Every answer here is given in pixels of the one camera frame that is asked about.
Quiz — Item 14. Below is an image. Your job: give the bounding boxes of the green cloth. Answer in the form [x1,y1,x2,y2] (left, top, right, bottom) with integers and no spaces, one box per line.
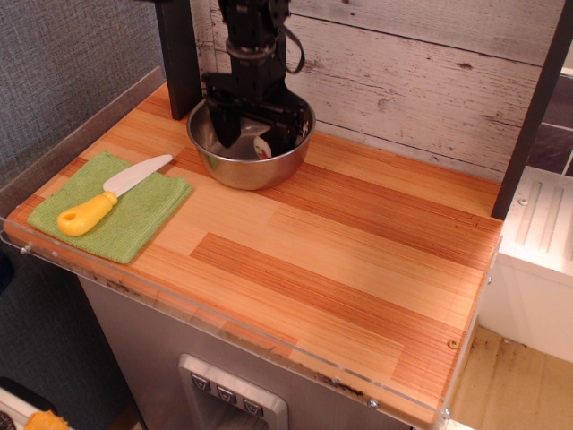
[28,151,192,263]

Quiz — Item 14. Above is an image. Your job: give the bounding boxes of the yellow object bottom left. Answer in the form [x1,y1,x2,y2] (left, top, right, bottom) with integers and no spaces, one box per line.
[23,410,70,430]

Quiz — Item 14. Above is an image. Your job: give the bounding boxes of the plush sushi roll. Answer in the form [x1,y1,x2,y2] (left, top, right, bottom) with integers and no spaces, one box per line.
[253,136,272,159]

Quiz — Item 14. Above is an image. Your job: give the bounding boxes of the clear acrylic edge guard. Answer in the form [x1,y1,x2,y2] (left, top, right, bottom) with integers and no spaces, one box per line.
[6,208,501,429]

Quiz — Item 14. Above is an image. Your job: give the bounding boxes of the dark right post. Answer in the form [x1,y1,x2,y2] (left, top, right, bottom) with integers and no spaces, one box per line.
[491,0,572,220]

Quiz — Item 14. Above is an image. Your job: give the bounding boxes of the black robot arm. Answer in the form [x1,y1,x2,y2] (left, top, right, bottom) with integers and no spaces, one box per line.
[202,1,312,159]

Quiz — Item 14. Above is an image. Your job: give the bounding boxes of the stainless steel bowl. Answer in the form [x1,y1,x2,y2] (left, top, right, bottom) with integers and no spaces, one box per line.
[187,98,315,190]

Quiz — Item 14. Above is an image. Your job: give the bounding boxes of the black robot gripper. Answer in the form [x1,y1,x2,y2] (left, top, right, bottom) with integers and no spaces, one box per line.
[202,42,311,157]

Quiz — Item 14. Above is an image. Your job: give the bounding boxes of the dark left post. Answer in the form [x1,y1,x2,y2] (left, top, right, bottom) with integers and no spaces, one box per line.
[155,0,202,120]

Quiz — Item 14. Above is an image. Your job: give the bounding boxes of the white toy sink unit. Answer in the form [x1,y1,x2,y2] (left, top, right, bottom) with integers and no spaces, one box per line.
[478,168,572,361]

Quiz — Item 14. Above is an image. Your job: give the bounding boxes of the yellow handled toy knife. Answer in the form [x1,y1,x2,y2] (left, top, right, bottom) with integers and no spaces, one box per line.
[56,154,173,237]

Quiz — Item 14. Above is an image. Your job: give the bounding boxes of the black cable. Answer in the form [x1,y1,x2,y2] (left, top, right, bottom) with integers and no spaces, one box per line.
[281,24,306,75]

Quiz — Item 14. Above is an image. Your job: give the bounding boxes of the dark post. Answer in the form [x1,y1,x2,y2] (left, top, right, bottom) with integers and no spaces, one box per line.
[155,0,202,120]
[491,0,572,220]

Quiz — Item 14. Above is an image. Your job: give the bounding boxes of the silver dispenser panel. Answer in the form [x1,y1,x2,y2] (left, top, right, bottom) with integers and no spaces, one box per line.
[178,354,289,429]

